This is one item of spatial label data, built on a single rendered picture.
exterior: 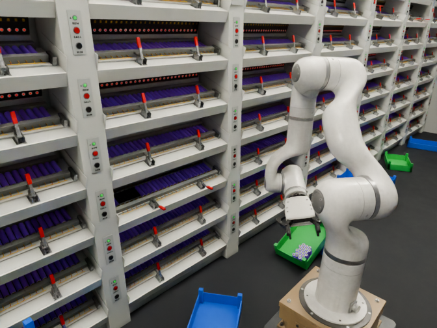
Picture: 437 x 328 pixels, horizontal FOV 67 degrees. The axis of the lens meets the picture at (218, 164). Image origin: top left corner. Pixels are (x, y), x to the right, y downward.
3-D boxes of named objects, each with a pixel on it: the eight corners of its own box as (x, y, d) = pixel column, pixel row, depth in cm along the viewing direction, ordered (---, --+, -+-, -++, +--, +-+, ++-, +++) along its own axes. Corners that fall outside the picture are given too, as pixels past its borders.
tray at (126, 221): (225, 186, 168) (229, 172, 163) (117, 233, 129) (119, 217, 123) (200, 164, 178) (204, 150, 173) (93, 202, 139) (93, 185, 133)
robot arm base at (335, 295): (378, 307, 103) (392, 258, 96) (343, 336, 92) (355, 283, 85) (327, 273, 117) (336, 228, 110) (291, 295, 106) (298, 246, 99)
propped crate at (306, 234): (306, 270, 175) (305, 261, 170) (275, 253, 188) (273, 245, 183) (334, 232, 189) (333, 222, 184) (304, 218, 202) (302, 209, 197)
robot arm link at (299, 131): (271, 117, 116) (264, 196, 126) (317, 118, 116) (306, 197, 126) (268, 112, 125) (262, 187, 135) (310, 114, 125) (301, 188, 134)
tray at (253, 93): (305, 94, 200) (315, 72, 192) (238, 109, 160) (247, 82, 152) (281, 79, 210) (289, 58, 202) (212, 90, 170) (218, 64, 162)
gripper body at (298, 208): (311, 203, 124) (317, 226, 116) (283, 206, 126) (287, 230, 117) (309, 189, 120) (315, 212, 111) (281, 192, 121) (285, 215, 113)
